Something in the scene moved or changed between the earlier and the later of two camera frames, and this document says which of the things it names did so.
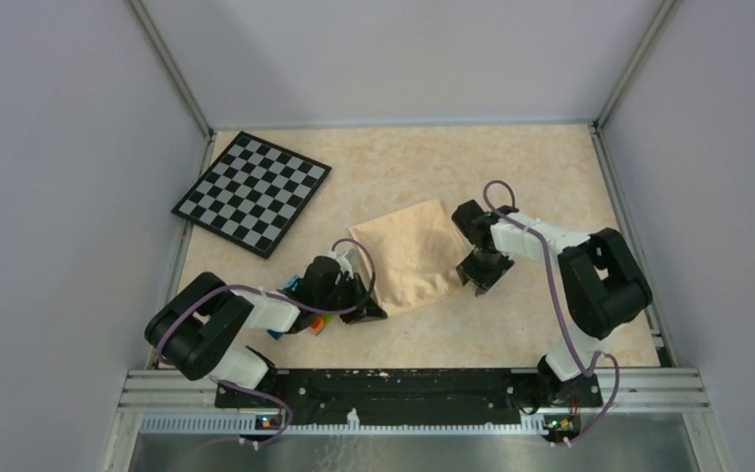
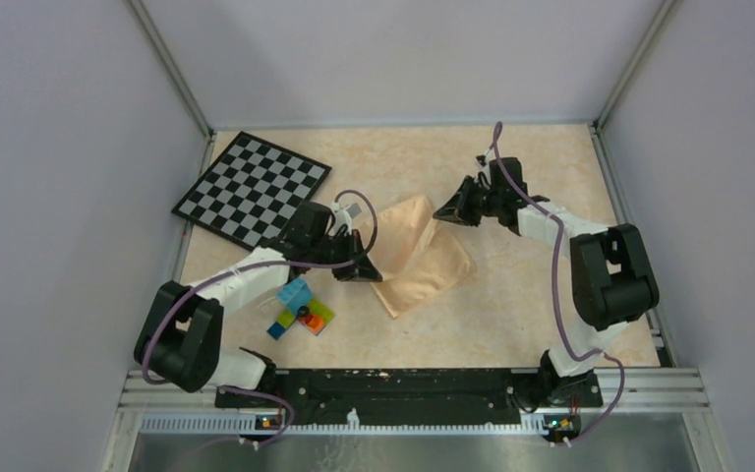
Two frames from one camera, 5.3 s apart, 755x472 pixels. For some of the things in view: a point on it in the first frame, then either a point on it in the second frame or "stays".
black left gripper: x=357 y=287 -> x=363 y=269
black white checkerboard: x=255 y=194 stays
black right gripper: x=483 y=280 -> x=457 y=209
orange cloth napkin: x=416 y=253 stays
